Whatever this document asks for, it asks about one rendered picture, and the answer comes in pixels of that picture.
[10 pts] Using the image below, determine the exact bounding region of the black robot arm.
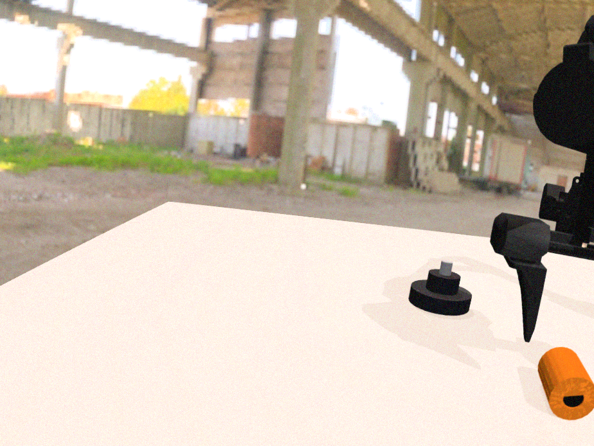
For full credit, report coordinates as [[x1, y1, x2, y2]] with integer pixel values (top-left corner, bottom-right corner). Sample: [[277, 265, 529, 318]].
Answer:
[[533, 15, 594, 234]]

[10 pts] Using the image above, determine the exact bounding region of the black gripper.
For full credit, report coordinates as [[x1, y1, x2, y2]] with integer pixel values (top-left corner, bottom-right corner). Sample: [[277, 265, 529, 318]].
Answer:
[[489, 159, 594, 343]]

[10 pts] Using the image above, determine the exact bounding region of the grey round pedestal with silver shaft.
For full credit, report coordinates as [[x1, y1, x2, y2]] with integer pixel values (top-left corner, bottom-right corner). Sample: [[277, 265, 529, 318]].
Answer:
[[408, 260, 472, 316]]

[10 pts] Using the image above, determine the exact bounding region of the orange knob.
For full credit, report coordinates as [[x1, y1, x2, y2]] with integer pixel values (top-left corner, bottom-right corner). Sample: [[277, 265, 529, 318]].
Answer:
[[537, 347, 594, 420]]

